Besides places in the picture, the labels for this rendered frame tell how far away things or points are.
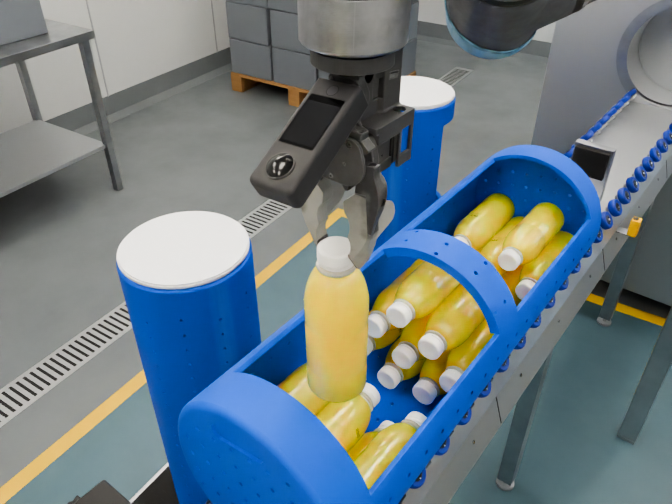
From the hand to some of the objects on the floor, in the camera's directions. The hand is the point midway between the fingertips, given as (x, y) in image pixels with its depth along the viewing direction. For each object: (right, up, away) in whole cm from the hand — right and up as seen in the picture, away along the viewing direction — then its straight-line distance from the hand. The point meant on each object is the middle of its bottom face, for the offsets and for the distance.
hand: (336, 252), depth 61 cm
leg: (+115, -30, +202) cm, 234 cm away
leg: (+55, -76, +139) cm, 168 cm away
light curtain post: (+103, -65, +154) cm, 196 cm away
